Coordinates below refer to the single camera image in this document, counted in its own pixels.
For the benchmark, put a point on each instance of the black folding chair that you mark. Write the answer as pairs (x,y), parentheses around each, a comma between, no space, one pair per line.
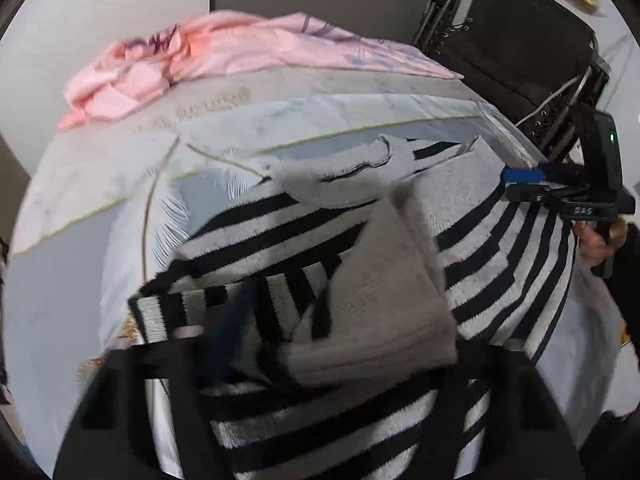
(534,60)

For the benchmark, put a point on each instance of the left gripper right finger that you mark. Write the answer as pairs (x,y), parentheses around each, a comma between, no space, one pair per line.
(525,436)

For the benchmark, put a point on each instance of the pink crumpled cloth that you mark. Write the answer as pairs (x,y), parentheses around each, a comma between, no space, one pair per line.
(130,73)

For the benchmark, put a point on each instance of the white feather print bedsheet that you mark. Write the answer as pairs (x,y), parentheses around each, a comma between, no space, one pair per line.
(212,138)

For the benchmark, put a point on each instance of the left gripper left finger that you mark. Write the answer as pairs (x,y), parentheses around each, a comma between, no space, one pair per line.
(111,436)

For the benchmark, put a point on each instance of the person's right hand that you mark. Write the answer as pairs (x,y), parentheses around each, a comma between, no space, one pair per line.
(593,247)

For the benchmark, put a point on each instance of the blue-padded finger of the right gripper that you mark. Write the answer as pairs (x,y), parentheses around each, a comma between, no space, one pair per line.
(520,175)

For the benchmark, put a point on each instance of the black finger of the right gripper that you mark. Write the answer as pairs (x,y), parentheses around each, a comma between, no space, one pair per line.
(531,193)

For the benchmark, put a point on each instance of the black white striped sweater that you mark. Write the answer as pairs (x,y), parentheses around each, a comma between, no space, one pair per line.
(340,290)

